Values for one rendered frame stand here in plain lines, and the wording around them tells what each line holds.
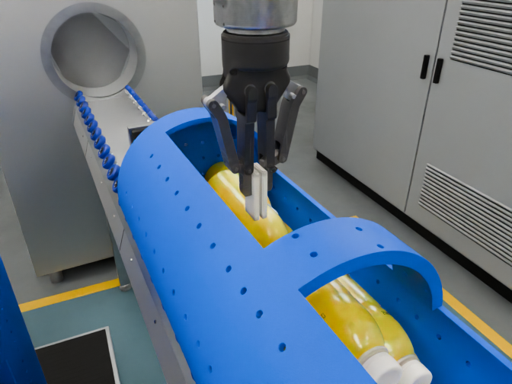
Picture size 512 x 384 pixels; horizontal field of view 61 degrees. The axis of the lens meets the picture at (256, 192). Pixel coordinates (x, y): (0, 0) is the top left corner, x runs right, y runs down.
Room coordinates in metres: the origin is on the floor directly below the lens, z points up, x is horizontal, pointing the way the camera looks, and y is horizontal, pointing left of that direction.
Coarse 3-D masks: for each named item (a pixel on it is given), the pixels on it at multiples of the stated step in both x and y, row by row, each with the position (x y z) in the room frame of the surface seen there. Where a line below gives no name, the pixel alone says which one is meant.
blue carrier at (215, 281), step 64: (192, 128) 0.72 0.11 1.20; (128, 192) 0.59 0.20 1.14; (192, 192) 0.47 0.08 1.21; (192, 256) 0.38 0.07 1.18; (256, 256) 0.33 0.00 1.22; (320, 256) 0.31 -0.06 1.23; (384, 256) 0.32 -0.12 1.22; (192, 320) 0.32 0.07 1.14; (256, 320) 0.27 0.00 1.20; (320, 320) 0.25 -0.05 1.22; (448, 320) 0.35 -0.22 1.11
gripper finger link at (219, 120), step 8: (208, 104) 0.46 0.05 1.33; (216, 104) 0.46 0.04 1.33; (216, 112) 0.46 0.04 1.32; (224, 112) 0.46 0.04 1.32; (216, 120) 0.46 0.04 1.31; (224, 120) 0.46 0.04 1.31; (216, 128) 0.47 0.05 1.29; (224, 128) 0.46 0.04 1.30; (216, 136) 0.48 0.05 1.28; (224, 136) 0.46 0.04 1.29; (224, 144) 0.46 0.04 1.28; (232, 144) 0.47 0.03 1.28; (224, 152) 0.47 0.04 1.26; (232, 152) 0.47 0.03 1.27; (224, 160) 0.48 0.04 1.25; (232, 160) 0.47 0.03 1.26; (232, 168) 0.47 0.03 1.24; (240, 168) 0.47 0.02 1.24
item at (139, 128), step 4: (136, 124) 1.05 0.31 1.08; (140, 124) 1.05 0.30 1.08; (144, 124) 1.05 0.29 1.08; (148, 124) 1.05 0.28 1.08; (128, 128) 1.02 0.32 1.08; (132, 128) 1.02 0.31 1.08; (136, 128) 1.03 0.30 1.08; (140, 128) 1.03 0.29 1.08; (144, 128) 1.04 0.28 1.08; (128, 132) 1.03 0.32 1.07; (132, 132) 1.02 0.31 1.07; (136, 132) 1.01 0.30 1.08; (140, 132) 1.02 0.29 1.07; (132, 136) 1.02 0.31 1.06; (136, 136) 1.01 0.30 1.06; (132, 140) 1.02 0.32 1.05
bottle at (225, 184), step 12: (216, 180) 0.59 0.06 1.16; (228, 180) 0.59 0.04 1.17; (216, 192) 0.57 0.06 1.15; (228, 192) 0.56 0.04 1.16; (240, 192) 0.56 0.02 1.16; (228, 204) 0.55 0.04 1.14; (240, 204) 0.54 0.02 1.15; (240, 216) 0.53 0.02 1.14; (276, 216) 0.52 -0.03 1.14; (252, 228) 0.51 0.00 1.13; (264, 228) 0.50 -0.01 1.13; (276, 228) 0.50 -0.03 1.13; (264, 240) 0.49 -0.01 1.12
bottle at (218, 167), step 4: (216, 164) 0.72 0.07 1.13; (220, 164) 0.72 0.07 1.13; (212, 168) 0.72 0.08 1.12; (216, 168) 0.71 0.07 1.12; (220, 168) 0.71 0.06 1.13; (224, 168) 0.71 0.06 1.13; (228, 168) 0.71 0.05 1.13; (208, 172) 0.71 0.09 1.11; (212, 172) 0.71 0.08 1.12; (216, 172) 0.70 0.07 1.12; (208, 176) 0.71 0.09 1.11; (212, 176) 0.70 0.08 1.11; (208, 180) 0.70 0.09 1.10; (268, 200) 0.62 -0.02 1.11; (268, 204) 0.61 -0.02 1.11
